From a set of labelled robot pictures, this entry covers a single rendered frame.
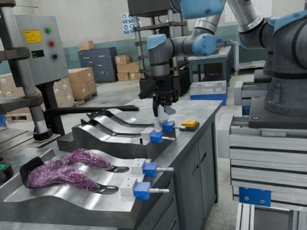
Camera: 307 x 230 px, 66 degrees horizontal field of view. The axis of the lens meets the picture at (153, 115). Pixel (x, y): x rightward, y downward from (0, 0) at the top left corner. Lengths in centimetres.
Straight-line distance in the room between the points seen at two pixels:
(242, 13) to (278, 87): 57
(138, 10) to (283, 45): 453
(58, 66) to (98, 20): 695
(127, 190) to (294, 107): 47
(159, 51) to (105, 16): 759
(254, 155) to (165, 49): 48
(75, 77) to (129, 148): 470
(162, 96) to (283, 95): 45
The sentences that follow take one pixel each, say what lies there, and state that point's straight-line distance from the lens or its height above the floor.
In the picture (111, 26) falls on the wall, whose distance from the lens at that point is 835.
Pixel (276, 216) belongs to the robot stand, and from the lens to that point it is 161.
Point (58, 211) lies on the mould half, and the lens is 74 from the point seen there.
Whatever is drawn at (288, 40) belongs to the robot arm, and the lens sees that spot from 62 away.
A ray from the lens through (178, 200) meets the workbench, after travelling 119.
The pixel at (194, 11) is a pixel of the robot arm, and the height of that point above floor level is 129.
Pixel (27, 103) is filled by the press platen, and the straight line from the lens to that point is 140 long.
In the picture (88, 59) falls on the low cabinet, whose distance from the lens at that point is 830.
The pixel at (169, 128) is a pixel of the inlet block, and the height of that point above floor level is 89.
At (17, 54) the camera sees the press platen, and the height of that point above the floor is 126.
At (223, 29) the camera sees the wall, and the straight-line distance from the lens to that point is 732.
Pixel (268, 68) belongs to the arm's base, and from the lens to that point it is 116.
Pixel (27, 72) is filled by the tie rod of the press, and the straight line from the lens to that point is 141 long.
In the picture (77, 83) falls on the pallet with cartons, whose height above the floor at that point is 50.
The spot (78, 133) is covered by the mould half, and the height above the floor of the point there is 91.
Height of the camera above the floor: 126
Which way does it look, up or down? 18 degrees down
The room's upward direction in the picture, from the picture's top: 8 degrees counter-clockwise
